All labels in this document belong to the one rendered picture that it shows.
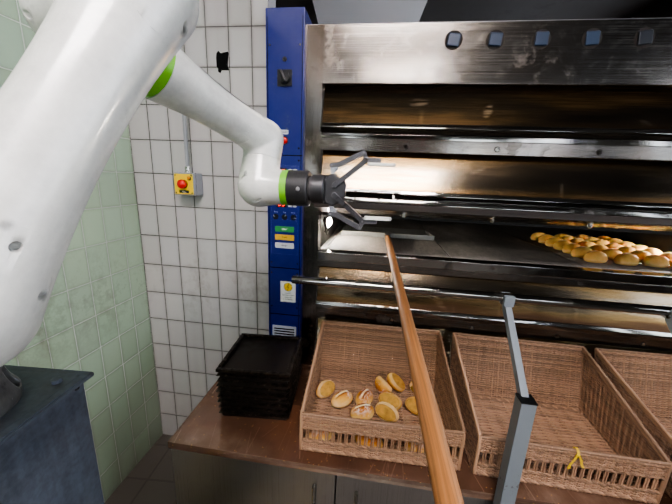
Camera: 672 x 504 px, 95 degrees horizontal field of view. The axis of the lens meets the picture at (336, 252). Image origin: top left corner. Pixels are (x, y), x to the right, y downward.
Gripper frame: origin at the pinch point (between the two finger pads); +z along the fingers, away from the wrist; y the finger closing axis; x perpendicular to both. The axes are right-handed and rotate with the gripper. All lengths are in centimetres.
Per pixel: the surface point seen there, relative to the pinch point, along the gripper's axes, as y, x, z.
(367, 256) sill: 31, -55, -4
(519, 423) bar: 60, 6, 40
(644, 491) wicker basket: 86, -4, 85
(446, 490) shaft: 28, 55, 6
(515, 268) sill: 32, -54, 59
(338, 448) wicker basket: 88, -6, -10
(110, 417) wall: 110, -27, -118
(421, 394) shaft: 28.4, 39.8, 5.4
